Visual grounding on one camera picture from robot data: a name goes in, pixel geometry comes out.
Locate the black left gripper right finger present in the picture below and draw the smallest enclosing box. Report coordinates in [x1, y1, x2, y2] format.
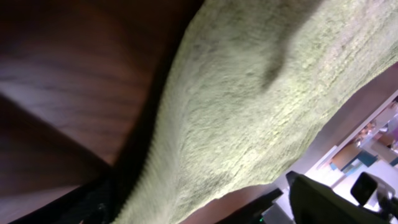
[286, 171, 395, 224]

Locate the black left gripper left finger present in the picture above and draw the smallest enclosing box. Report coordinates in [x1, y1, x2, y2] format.
[9, 174, 116, 224]

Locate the light green microfiber cloth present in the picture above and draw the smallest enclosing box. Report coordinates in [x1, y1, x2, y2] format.
[115, 0, 397, 224]

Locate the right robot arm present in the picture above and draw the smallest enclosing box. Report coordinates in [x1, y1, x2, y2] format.
[350, 172, 397, 221]

